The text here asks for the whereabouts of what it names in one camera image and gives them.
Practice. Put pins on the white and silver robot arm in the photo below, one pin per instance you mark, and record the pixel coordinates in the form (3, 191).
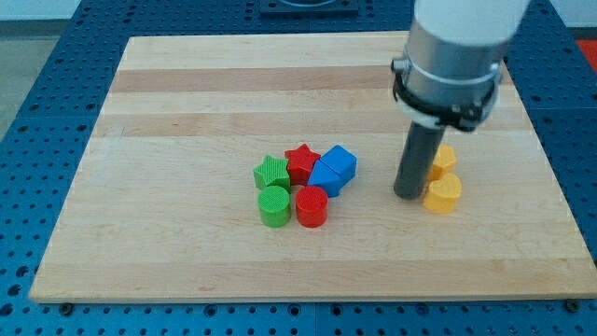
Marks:
(449, 72)

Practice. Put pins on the yellow heart block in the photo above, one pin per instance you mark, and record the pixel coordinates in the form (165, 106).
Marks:
(443, 194)

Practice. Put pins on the red star block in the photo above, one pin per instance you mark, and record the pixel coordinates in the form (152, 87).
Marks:
(301, 161)

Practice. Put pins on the green star block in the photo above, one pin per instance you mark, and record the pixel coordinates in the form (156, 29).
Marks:
(272, 172)

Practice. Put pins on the blue triangular prism block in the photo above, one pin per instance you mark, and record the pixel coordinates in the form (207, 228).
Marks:
(324, 177)

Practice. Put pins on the red cylinder block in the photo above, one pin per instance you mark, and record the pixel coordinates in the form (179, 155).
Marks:
(311, 206)

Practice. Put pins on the blue cube block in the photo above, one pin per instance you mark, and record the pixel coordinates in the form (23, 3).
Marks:
(341, 161)

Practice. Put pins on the green cylinder block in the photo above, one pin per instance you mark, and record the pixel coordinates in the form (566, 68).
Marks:
(274, 206)

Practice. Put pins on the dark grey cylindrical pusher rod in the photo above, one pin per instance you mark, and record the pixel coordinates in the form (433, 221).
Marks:
(416, 161)

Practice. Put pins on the light wooden board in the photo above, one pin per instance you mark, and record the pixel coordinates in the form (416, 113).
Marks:
(163, 206)

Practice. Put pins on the yellow hexagon block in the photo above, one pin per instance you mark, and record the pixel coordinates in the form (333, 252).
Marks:
(444, 162)

